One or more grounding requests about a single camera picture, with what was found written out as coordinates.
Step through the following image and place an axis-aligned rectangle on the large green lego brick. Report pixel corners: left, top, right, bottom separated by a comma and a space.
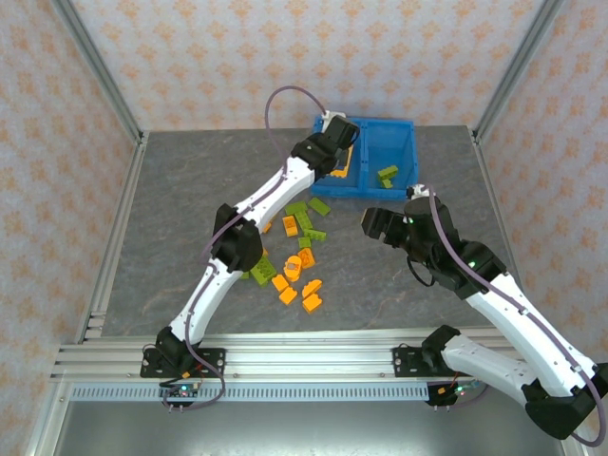
248, 253, 278, 288

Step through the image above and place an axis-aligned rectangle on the aluminium frame post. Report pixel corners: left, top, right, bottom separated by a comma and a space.
49, 0, 148, 146
472, 0, 566, 143

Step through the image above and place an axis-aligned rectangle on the wide aluminium base rail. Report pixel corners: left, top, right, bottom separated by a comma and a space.
49, 327, 538, 384

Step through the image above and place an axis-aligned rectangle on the black cable loop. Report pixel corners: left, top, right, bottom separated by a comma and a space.
406, 255, 437, 288

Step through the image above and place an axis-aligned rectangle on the aluminium side rail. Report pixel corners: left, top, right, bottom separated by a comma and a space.
471, 127, 517, 272
75, 131, 151, 344

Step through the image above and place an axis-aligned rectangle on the small circuit board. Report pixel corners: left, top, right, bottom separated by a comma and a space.
159, 382, 203, 412
427, 379, 481, 408

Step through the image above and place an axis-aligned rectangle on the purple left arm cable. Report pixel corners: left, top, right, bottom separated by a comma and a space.
163, 85, 330, 413

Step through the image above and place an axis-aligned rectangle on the slotted grey cable duct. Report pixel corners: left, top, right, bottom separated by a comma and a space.
70, 382, 431, 404

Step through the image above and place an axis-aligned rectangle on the round orange lego piece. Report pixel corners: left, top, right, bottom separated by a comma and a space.
280, 254, 304, 283

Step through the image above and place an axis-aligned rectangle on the grey metal panel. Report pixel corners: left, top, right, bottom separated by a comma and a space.
28, 401, 585, 456

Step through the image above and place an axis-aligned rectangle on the orange lego frame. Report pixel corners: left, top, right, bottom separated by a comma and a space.
330, 144, 356, 180

